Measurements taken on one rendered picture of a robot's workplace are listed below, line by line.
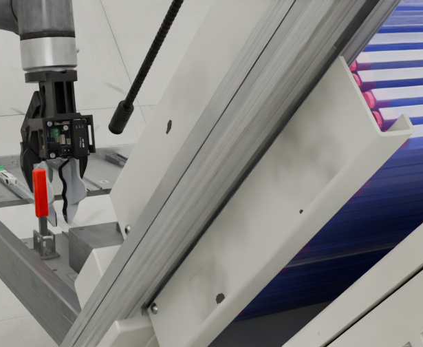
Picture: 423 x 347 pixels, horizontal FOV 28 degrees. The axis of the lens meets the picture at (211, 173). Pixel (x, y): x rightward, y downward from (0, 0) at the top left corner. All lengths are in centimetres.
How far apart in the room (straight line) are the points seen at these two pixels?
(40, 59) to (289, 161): 72
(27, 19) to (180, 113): 60
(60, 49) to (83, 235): 30
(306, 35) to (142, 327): 35
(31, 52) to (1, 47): 148
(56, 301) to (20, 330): 124
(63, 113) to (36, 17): 13
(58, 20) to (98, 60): 154
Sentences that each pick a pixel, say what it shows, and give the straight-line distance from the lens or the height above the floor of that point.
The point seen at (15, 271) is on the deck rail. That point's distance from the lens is 110.
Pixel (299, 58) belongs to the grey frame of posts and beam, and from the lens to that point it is 44.
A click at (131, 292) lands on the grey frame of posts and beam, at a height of 143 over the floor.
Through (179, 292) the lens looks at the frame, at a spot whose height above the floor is 145.
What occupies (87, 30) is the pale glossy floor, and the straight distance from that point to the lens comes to 278.
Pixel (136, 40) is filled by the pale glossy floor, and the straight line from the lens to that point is 282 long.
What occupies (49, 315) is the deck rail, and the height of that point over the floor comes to 110.
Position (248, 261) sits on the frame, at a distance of 55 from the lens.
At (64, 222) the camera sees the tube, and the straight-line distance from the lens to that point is 119.
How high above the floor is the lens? 199
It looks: 50 degrees down
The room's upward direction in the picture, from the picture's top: 35 degrees clockwise
